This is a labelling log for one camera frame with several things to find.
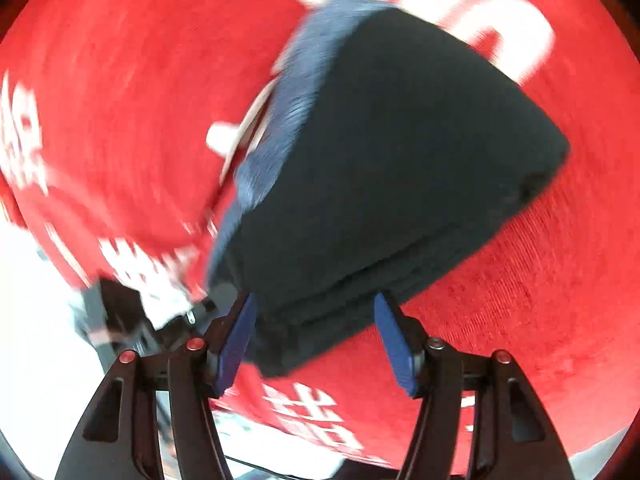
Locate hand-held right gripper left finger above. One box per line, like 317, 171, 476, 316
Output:
55, 292, 258, 480

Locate black pants with patterned stripe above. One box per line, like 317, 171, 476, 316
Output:
207, 0, 571, 378

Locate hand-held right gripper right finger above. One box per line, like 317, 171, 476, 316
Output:
374, 292, 576, 480

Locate red printed blanket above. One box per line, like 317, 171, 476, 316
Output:
0, 0, 640, 471

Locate black cable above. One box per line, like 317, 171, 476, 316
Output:
224, 454, 306, 478

